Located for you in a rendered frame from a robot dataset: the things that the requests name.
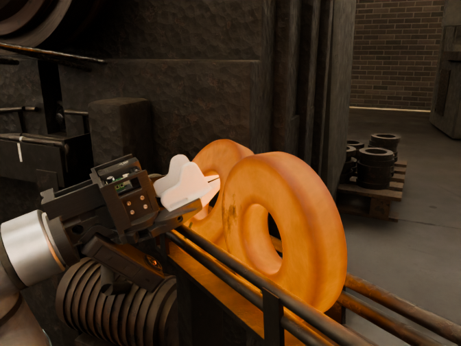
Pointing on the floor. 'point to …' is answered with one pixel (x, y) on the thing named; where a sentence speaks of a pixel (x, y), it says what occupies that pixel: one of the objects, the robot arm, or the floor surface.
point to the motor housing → (116, 309)
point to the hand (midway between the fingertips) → (217, 185)
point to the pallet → (373, 176)
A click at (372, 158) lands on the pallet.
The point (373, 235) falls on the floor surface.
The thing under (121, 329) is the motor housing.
